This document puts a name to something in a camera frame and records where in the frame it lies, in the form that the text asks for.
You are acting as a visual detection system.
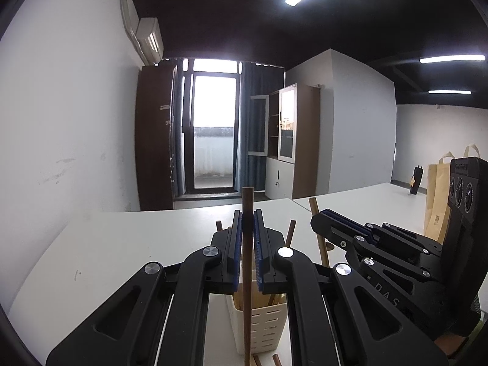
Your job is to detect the dark brown wardrobe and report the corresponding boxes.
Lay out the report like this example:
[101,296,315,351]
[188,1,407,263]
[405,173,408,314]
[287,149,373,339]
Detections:
[135,59,180,212]

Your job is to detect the cream plastic utensil holder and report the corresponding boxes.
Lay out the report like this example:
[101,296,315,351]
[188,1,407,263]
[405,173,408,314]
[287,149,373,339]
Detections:
[226,292,287,356]

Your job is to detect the light brown chopstick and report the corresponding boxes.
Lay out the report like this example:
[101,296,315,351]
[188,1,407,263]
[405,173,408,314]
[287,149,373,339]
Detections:
[308,197,331,269]

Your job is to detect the grey curtain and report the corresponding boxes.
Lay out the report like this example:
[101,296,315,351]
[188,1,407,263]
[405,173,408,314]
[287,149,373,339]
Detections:
[233,61,286,193]

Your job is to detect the person's right hand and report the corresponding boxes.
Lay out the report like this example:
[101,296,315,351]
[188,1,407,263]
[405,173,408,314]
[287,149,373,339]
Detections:
[435,332,470,360]

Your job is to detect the glass balcony door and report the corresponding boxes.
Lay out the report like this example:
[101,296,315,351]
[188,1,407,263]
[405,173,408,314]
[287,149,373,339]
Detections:
[177,58,245,199]

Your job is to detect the brown glass-door cabinet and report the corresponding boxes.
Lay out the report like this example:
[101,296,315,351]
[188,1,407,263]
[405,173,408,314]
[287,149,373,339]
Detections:
[248,84,321,201]

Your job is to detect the dark brown chopstick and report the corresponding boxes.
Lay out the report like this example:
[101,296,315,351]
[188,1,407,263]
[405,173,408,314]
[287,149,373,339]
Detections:
[242,187,255,366]

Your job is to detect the white pipe cover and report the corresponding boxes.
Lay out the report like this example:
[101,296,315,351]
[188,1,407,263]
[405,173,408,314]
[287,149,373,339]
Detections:
[115,0,147,65]

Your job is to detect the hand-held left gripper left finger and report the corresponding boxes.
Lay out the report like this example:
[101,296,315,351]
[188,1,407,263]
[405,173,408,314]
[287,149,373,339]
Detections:
[46,210,245,366]

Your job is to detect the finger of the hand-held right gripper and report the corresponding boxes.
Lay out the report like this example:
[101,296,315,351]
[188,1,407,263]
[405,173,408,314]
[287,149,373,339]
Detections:
[324,209,445,254]
[310,210,433,281]

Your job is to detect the small black device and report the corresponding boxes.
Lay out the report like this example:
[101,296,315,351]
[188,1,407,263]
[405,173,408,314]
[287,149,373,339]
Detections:
[408,165,424,196]

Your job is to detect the bunch of wooden chopsticks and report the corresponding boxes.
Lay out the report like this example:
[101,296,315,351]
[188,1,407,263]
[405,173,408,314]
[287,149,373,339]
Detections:
[214,219,297,366]

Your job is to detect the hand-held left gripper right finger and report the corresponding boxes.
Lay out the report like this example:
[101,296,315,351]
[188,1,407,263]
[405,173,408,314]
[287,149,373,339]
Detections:
[253,209,450,366]

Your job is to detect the white air conditioner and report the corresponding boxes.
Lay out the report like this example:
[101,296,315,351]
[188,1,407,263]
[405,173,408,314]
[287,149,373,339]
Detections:
[135,17,164,65]

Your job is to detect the brown paper bag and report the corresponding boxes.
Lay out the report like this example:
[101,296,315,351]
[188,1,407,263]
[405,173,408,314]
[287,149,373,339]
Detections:
[424,144,482,245]

